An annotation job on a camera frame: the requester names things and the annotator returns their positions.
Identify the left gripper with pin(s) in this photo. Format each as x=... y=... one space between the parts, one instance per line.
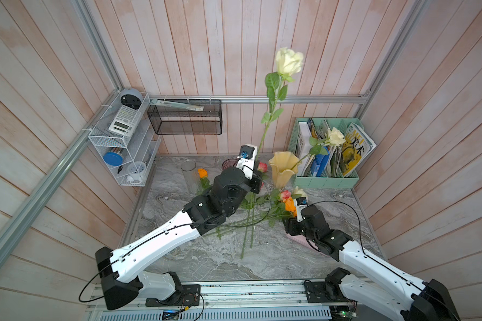
x=255 y=186

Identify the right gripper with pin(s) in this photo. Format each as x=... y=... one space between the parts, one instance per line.
x=290 y=225

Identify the orange rose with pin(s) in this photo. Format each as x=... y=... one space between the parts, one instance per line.
x=204 y=181
x=291 y=207

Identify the cream rose group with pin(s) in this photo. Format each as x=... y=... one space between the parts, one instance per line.
x=298 y=192
x=288 y=63
x=334 y=138

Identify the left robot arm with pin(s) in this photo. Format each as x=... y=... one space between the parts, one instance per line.
x=122 y=272

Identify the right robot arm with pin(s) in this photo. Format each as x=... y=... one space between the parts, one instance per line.
x=365 y=278

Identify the pink case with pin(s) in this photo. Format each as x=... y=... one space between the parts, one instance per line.
x=300 y=239

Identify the purple ribbed glass vase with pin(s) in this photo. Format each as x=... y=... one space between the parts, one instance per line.
x=230 y=163

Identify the pink rose upper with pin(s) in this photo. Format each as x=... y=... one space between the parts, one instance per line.
x=262 y=167

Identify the pink rose right group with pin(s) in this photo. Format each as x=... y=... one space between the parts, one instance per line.
x=284 y=196

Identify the clear glass cylinder vase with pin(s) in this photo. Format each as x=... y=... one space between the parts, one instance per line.
x=191 y=176

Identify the blue folder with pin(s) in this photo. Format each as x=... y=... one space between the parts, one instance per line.
x=319 y=163

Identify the yellow ruffled vase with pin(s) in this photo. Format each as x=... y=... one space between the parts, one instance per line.
x=284 y=165

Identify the green file organizer box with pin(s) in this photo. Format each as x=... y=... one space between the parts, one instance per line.
x=325 y=181

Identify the white book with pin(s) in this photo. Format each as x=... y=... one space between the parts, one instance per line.
x=303 y=147

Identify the yellow magazine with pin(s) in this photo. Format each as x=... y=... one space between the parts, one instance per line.
x=357 y=147

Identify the white cup on shelf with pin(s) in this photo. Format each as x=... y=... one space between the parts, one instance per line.
x=136 y=171

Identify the white strip on basket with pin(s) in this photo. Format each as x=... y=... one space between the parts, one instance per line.
x=170 y=104

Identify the blue lid jar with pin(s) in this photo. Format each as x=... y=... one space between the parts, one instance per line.
x=114 y=157

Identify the white calculator on shelf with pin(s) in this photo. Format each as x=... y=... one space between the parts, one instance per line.
x=125 y=121

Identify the round black white device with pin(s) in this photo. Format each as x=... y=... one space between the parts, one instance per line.
x=131 y=98

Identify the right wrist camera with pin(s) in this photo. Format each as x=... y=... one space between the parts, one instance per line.
x=300 y=204

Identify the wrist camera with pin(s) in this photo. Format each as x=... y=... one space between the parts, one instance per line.
x=300 y=204
x=247 y=159

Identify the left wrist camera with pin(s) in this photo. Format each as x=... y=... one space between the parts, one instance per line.
x=247 y=159

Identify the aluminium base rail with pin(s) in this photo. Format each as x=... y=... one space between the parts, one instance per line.
x=240 y=300

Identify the black wire basket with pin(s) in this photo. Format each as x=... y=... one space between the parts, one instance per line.
x=174 y=121

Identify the white wire mesh shelf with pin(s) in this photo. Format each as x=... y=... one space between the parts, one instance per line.
x=141 y=146

